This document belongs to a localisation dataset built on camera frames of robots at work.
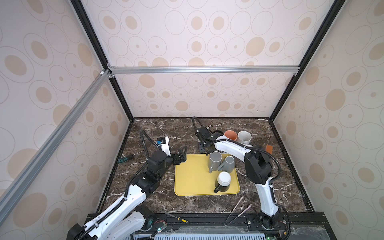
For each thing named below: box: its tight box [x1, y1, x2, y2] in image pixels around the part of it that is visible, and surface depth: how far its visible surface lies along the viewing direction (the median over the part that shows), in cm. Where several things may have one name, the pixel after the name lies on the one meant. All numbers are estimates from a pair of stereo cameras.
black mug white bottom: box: [214, 171, 232, 193], surface depth 81 cm
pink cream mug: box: [224, 130, 238, 141], surface depth 102 cm
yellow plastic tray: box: [174, 154, 241, 196], surface depth 91 cm
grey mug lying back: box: [217, 155, 235, 173], surface depth 89 cm
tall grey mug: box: [208, 150, 223, 174], surface depth 87 cm
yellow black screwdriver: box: [163, 211, 190, 224], surface depth 76 cm
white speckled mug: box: [237, 130, 252, 146], surface depth 102 cm
